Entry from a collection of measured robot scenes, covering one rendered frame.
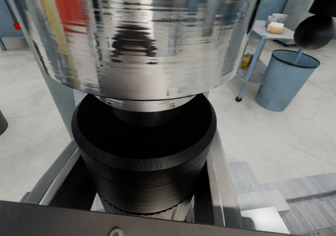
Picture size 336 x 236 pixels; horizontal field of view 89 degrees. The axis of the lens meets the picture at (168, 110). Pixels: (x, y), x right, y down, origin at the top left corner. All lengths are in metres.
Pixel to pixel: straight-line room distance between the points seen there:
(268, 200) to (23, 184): 1.63
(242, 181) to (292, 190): 0.17
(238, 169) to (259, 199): 0.09
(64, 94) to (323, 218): 0.67
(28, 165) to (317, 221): 1.78
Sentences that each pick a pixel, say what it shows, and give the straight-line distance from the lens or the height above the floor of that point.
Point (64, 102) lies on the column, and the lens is 0.55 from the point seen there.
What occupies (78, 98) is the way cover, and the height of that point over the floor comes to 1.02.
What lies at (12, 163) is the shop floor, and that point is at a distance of 1.93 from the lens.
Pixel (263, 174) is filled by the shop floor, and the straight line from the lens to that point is 1.75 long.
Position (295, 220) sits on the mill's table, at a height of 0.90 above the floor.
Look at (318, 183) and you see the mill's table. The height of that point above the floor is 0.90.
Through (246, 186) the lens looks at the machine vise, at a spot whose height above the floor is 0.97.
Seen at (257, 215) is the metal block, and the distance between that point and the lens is 0.31.
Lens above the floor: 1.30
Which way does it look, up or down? 40 degrees down
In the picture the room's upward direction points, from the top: 5 degrees clockwise
